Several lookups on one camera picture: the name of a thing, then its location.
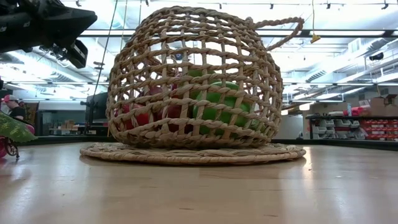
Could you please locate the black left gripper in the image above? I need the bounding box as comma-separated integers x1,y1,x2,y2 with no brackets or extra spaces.
21,0,98,52

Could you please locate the small red apple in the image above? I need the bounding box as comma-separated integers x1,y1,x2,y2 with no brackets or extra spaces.
157,104,191,133

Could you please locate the small green fruit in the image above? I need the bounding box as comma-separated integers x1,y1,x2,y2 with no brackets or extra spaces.
186,70,218,83

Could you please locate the green apple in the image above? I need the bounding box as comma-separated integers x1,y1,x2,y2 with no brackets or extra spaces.
192,81,252,136

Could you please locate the woven straw basket with handles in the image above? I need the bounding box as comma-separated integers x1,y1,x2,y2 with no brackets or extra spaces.
80,5,307,166

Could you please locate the background monitor on stand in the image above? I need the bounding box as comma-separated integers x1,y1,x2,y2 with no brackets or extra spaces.
80,92,109,133

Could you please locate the person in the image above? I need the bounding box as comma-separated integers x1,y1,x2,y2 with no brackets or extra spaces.
0,95,27,121

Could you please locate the purple grape bunch with leaf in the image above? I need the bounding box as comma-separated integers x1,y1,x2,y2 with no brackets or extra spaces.
0,111,38,159

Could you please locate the yellow hanging pendant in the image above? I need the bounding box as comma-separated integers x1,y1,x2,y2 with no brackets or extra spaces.
310,0,322,44

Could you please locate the red item on shelf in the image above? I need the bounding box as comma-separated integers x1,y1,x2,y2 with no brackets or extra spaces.
343,106,364,116

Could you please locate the shelf with storage bins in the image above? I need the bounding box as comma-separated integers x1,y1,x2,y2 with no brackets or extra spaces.
306,114,398,141

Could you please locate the cardboard box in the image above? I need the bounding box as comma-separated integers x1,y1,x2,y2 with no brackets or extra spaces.
369,95,398,118

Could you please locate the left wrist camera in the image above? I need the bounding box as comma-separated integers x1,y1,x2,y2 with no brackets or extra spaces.
63,39,89,70

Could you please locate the black hanging cable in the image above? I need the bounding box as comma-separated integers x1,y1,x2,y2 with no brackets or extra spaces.
92,0,119,94

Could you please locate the yellow hanging cord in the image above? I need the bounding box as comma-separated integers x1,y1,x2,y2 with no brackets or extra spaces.
107,0,127,138

